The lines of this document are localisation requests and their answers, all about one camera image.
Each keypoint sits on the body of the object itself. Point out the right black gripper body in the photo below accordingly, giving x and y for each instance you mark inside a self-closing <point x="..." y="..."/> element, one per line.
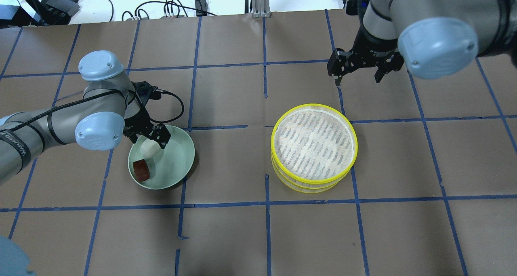
<point x="370" y="49"/>

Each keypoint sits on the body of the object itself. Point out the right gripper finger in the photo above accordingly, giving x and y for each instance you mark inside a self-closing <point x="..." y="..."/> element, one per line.
<point x="338" y="76"/>
<point x="379" y="74"/>

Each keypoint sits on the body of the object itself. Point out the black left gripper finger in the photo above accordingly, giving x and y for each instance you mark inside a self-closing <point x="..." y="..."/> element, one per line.
<point x="132" y="136"/>
<point x="161" y="135"/>

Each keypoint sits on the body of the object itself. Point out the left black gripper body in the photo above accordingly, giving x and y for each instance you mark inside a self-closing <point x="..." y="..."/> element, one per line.
<point x="136" y="121"/>

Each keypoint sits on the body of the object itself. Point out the white steamed bun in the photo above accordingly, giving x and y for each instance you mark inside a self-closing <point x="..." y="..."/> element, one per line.
<point x="149" y="148"/>

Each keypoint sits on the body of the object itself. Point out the yellow bamboo steamer top layer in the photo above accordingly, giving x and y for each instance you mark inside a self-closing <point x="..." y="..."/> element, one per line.
<point x="314" y="143"/>

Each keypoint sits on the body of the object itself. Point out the yellow bamboo steamer layer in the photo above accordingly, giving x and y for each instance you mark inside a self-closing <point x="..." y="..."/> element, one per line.
<point x="302" y="187"/>
<point x="314" y="143"/>

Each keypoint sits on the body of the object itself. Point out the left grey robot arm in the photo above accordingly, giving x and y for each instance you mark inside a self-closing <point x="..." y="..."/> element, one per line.
<point x="112" y="107"/>

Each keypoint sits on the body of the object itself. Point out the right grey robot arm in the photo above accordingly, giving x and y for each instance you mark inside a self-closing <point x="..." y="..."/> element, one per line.
<point x="240" y="70"/>

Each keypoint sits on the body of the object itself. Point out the yellow bamboo steamer bottom layer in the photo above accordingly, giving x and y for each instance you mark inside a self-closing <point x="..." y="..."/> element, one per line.
<point x="302" y="187"/>

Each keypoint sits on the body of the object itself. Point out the mint green bowl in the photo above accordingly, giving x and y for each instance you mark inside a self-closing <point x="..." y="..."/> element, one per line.
<point x="167" y="166"/>

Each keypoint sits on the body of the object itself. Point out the brown chocolate bun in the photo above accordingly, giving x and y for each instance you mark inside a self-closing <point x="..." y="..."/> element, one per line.
<point x="141" y="170"/>

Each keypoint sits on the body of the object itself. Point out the aluminium frame post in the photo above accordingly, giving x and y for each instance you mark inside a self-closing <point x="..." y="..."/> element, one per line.
<point x="260" y="9"/>

